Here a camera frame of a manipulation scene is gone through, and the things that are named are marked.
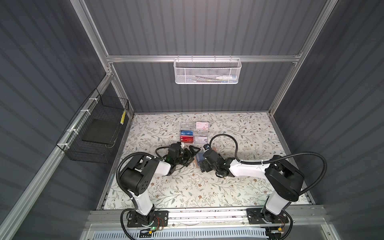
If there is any pink card in organizer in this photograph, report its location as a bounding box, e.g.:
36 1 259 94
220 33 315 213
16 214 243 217
196 122 210 131

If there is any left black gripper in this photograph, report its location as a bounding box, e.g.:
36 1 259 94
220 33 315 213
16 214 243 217
174 145 199 167

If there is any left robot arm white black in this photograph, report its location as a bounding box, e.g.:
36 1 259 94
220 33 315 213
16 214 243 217
116 142 201 217

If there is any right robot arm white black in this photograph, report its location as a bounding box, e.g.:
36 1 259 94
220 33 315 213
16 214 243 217
202 149 305 222

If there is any yellow tag on basket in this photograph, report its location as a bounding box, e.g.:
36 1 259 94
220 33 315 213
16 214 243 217
120 110 127 125

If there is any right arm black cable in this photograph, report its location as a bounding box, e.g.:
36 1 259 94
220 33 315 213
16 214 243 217
209 133 328 196

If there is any white perforated cable duct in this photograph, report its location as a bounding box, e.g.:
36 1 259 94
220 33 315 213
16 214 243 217
91 227 268 240

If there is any black wire mesh basket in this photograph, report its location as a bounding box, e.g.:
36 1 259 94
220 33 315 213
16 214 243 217
57 90 130 164

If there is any white card in organizer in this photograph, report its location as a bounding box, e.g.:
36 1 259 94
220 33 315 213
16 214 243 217
194 136 208 145

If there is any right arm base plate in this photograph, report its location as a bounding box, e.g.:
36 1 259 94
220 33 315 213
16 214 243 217
246 208 290 226

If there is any pink leather card holder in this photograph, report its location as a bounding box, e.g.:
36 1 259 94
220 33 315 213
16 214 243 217
194 152 205 169

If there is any white tube in basket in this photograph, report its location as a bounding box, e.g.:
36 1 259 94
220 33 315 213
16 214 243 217
216 75 238 84

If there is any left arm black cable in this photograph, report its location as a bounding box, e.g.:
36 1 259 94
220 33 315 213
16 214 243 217
115 145 172 240

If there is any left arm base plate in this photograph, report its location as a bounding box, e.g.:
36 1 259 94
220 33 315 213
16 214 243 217
126 211 169 228

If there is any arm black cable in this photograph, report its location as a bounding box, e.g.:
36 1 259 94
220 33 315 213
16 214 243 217
209 133 328 196
115 145 172 240

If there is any black pad in basket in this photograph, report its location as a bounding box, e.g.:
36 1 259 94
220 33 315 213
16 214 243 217
82 119 118 144

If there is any clear acrylic card organizer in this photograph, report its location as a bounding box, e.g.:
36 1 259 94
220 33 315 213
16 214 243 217
180 122 210 142

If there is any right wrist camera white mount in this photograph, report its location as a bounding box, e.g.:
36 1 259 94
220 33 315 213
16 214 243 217
203 144 212 153

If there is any red card in organizer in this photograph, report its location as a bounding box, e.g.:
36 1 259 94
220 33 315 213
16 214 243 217
180 136 194 144

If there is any white wire mesh basket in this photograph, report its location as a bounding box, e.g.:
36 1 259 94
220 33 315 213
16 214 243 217
173 58 242 85

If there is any aluminium front rail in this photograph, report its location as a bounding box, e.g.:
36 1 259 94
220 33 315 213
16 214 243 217
84 205 330 231

